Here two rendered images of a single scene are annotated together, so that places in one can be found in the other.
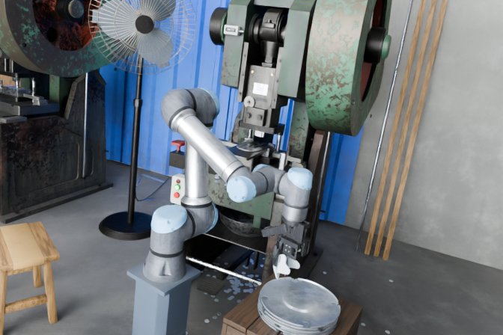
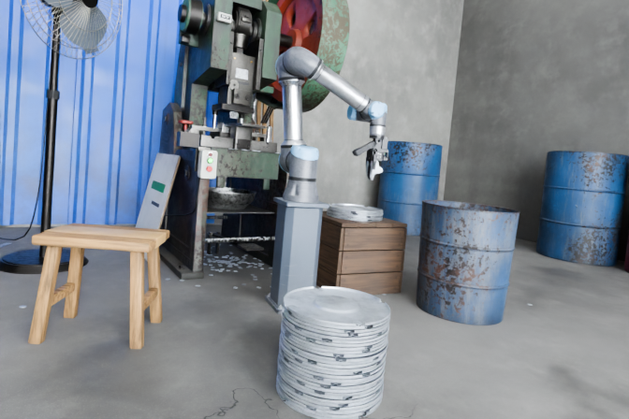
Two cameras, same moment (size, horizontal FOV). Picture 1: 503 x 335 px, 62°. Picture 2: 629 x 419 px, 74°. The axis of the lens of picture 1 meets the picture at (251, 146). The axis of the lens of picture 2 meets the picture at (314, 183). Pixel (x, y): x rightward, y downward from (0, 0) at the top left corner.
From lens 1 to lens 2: 1.81 m
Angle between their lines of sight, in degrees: 56
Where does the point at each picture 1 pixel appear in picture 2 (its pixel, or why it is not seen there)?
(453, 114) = (279, 118)
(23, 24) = not seen: outside the picture
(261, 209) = (270, 171)
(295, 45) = (273, 38)
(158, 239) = (311, 166)
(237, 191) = (380, 109)
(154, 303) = (315, 221)
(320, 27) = (328, 21)
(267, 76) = (247, 63)
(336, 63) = (336, 48)
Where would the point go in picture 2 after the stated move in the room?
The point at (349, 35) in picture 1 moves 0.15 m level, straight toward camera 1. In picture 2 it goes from (343, 30) to (365, 25)
